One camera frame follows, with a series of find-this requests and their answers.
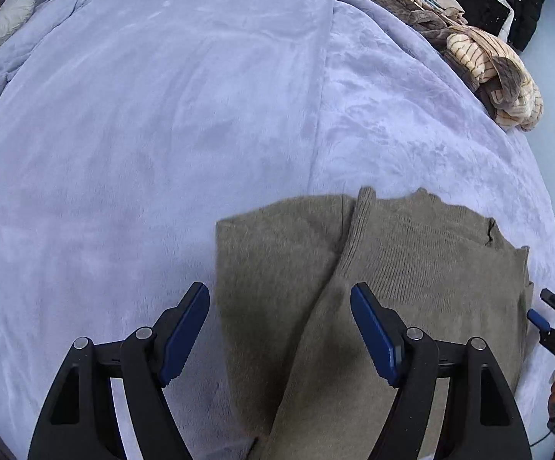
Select black clothes pile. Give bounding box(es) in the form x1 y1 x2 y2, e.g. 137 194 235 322
456 0 546 53

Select lavender plush bed blanket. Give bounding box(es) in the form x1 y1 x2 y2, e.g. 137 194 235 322
0 0 555 459

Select cream striped clothes pile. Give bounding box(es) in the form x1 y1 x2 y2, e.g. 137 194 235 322
371 0 543 131

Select olive brown knit sweater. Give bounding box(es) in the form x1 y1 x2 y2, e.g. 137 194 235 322
215 187 532 459

